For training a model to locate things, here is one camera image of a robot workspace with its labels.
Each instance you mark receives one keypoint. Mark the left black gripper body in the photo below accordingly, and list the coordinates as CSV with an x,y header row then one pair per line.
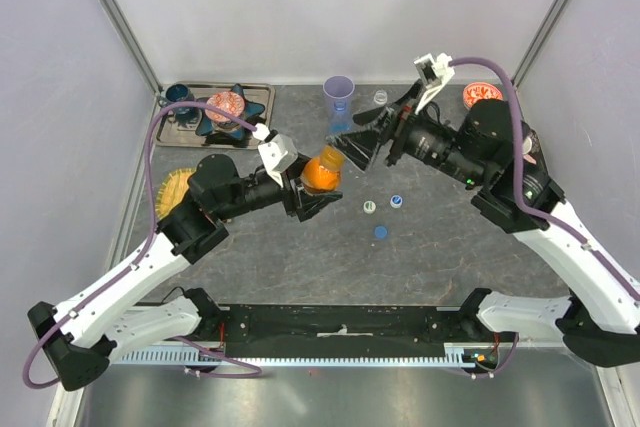
x,y
297,204

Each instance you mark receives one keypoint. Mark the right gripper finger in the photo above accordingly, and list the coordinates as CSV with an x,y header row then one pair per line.
x,y
360,147
376,115

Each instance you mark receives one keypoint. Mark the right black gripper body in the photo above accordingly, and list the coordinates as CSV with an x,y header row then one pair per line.
x,y
414,106

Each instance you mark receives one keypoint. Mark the green label water bottle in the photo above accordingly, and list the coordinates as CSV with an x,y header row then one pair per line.
x,y
380,97

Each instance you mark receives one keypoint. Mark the blue label water bottle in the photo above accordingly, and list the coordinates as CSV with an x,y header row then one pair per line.
x,y
340,117

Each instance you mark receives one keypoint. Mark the orange juice bottle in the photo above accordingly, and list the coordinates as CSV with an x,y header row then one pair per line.
x,y
316,178

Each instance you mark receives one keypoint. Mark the white green bottle cap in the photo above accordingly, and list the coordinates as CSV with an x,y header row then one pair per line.
x,y
369,207

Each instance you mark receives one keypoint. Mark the blue white bottle cap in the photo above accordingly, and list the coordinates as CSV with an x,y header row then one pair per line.
x,y
396,201

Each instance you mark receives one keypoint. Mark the orange bottle cap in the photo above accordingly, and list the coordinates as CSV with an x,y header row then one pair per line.
x,y
331,159

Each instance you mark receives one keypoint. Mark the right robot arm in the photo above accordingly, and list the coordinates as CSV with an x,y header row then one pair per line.
x,y
599,320

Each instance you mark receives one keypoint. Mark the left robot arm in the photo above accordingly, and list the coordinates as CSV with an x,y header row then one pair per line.
x,y
83,335

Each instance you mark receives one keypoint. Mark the purple plastic cup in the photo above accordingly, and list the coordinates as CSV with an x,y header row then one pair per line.
x,y
338,93

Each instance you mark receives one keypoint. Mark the red patterned bowl right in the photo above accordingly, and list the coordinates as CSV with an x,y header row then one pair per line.
x,y
476,91

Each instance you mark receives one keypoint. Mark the red patterned bowl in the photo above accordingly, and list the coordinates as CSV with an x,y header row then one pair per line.
x,y
476,91
228,102

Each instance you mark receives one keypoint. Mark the pink white mug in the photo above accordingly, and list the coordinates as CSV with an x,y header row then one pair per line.
x,y
528,147

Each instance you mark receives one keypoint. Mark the blue star-shaped dish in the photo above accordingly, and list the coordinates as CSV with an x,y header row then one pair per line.
x,y
230,133

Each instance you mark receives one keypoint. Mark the metal tray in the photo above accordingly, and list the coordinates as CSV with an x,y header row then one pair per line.
x,y
193,128

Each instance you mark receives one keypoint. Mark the red patterned bowl left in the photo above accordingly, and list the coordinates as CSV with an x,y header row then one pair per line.
x,y
228,102

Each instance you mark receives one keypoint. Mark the yellow bamboo mat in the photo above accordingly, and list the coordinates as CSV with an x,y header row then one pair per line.
x,y
172,192

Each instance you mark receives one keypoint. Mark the dark floral square plate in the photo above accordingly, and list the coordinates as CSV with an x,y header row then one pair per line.
x,y
540,157

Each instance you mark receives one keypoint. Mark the dark blue mug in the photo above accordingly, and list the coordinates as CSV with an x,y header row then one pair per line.
x,y
177,93

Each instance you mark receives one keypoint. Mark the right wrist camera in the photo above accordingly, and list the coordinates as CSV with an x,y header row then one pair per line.
x,y
435,73

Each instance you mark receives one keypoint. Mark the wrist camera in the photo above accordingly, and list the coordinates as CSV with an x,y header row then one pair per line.
x,y
435,73
277,152

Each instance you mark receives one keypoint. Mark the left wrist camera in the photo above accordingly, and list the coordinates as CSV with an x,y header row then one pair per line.
x,y
277,152

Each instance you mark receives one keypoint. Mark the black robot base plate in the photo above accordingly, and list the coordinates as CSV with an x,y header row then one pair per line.
x,y
340,331

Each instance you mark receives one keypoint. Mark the slotted cable duct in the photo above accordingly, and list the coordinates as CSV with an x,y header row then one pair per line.
x,y
172,354

